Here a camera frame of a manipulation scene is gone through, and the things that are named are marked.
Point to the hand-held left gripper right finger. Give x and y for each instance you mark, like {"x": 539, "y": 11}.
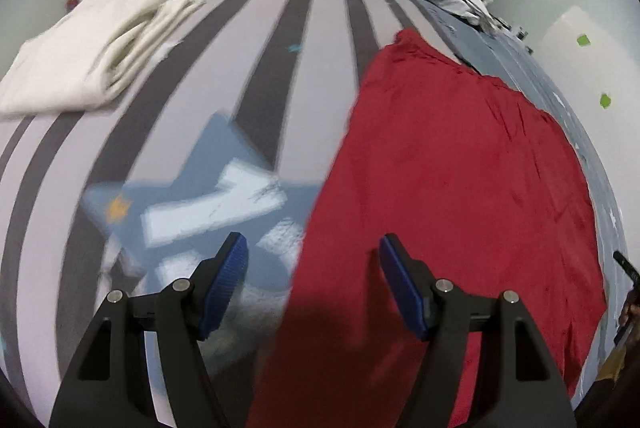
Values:
{"x": 404, "y": 285}

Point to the folded white garment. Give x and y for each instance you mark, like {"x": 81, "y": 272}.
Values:
{"x": 90, "y": 53}

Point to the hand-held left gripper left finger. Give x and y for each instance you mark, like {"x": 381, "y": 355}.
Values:
{"x": 226, "y": 280}

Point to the red garment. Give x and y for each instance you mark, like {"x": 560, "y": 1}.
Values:
{"x": 450, "y": 188}

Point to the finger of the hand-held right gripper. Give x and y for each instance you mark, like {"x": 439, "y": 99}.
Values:
{"x": 626, "y": 265}

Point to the striped bed cover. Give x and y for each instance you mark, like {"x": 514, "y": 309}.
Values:
{"x": 210, "y": 118}

